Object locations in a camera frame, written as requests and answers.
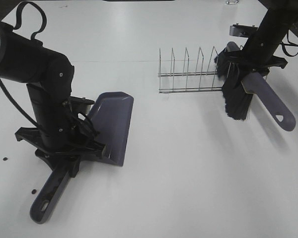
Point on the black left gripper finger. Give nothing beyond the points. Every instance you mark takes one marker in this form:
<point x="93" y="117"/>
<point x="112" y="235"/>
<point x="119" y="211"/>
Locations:
<point x="52" y="161"/>
<point x="73" y="166"/>

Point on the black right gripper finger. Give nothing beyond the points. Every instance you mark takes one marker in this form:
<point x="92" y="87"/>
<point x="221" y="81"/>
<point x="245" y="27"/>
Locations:
<point x="263" y="71"/>

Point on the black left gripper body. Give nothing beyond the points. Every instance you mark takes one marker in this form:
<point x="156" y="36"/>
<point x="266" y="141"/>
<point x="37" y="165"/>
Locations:
<point x="61" y="132"/>

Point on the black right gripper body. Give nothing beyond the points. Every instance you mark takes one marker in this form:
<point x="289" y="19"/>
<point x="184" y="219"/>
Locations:
<point x="257" y="54"/>

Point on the purple hand brush black bristles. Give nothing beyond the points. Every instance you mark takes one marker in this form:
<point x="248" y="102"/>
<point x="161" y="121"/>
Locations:
<point x="248" y="84"/>

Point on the purple plastic dustpan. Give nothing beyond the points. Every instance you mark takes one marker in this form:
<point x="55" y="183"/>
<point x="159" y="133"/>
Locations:
<point x="111" y="115"/>

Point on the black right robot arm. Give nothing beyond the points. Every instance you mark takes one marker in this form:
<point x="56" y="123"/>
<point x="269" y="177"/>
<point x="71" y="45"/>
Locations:
<point x="184" y="126"/>

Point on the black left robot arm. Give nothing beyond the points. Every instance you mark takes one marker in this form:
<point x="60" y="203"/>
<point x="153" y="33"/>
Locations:
<point x="47" y="74"/>

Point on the clear glass on table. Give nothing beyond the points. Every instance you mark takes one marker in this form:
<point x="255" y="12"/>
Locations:
<point x="231" y="2"/>

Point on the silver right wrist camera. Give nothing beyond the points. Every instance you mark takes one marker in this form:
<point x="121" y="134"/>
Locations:
<point x="243" y="31"/>

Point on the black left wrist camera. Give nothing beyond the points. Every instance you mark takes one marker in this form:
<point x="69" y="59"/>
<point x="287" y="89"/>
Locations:
<point x="81" y="105"/>

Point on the chrome wire dish rack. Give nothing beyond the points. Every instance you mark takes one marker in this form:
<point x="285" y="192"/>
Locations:
<point x="192" y="74"/>

